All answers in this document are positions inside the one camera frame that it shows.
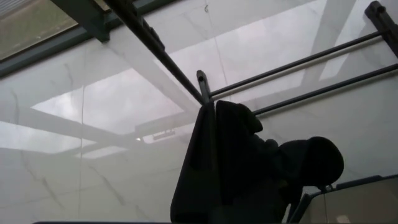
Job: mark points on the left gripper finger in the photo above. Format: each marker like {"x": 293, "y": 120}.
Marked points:
{"x": 196, "y": 186}

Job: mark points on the black garment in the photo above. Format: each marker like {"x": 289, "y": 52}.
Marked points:
{"x": 248, "y": 161}

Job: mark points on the black clothes rack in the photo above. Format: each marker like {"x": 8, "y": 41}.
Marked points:
{"x": 161, "y": 51}

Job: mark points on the window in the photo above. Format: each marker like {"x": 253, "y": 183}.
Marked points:
{"x": 31, "y": 28}

